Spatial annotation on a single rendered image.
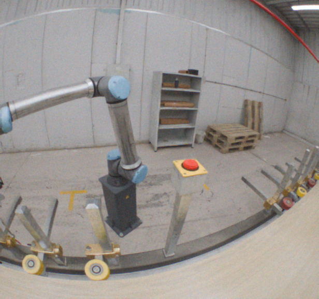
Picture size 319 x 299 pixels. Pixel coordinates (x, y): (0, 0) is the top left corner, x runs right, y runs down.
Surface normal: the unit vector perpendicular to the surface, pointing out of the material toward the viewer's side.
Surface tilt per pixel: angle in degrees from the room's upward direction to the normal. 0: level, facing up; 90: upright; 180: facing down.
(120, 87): 83
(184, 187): 90
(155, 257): 0
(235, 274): 0
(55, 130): 90
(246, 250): 0
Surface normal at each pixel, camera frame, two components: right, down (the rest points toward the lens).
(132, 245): 0.07, -0.91
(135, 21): 0.33, 0.39
